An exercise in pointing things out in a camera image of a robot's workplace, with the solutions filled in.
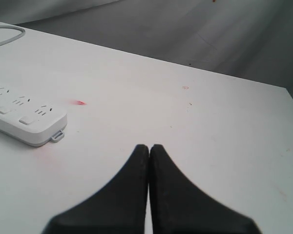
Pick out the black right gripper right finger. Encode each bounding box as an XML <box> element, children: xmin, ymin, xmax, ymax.
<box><xmin>149</xmin><ymin>144</ymin><xmax>261</xmax><ymax>234</ymax></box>

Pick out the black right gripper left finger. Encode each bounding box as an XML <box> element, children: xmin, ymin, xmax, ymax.
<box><xmin>43</xmin><ymin>144</ymin><xmax>149</xmax><ymax>234</ymax></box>

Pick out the white five-outlet power strip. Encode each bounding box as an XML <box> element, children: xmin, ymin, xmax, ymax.
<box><xmin>0</xmin><ymin>83</ymin><xmax>67</xmax><ymax>147</ymax></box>

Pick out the grey backdrop cloth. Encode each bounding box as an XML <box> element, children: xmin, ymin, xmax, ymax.
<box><xmin>0</xmin><ymin>0</ymin><xmax>293</xmax><ymax>98</ymax></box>

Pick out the grey power cord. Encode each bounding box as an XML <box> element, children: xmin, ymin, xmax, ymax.
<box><xmin>0</xmin><ymin>26</ymin><xmax>25</xmax><ymax>50</ymax></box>

